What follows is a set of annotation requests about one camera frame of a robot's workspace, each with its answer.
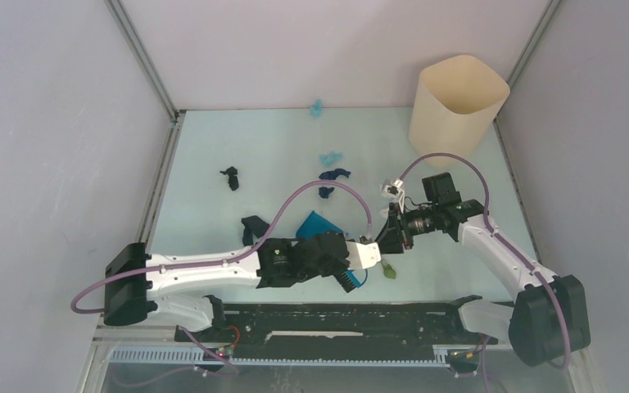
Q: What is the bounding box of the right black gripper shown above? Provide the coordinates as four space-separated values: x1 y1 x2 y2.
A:
374 202 438 255

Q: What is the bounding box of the green paper scrap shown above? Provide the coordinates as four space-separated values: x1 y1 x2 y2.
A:
380 260 397 280

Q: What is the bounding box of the blue plastic dustpan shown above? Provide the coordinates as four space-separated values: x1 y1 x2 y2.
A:
296 211 344 239

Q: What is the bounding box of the blue hand brush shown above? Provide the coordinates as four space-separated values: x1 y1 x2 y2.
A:
346 269 369 288

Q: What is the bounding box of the white paper scrap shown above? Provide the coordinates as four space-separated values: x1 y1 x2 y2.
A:
380 183 404 216

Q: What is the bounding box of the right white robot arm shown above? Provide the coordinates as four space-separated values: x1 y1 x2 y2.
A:
376 173 591 367

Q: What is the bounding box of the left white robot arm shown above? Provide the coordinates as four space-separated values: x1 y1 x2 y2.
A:
103 232 381 341

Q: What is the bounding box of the dark blue small scrap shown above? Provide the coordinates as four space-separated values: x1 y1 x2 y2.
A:
318 187 335 199

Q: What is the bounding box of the black flat scrap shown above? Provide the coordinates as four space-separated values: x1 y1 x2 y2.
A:
241 215 270 246

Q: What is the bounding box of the light blue scrap centre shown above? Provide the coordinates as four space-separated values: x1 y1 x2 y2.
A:
319 151 343 168

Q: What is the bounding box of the beige waste bin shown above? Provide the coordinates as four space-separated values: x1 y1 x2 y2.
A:
408 55 511 158

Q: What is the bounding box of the black scrap far left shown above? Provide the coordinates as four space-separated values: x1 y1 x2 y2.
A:
220 166 240 191

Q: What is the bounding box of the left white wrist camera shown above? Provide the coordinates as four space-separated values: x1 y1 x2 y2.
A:
346 241 382 270

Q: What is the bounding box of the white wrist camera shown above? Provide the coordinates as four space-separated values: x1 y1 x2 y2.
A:
380 178 405 217
346 241 382 270

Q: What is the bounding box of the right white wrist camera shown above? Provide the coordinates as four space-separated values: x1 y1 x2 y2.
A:
380 178 405 217

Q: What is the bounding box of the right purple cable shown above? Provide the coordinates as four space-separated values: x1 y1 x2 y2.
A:
396 152 572 371

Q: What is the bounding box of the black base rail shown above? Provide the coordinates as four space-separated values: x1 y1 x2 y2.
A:
194 302 480 362

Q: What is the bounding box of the light blue scrap at wall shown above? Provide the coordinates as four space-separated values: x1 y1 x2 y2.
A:
310 99 323 119

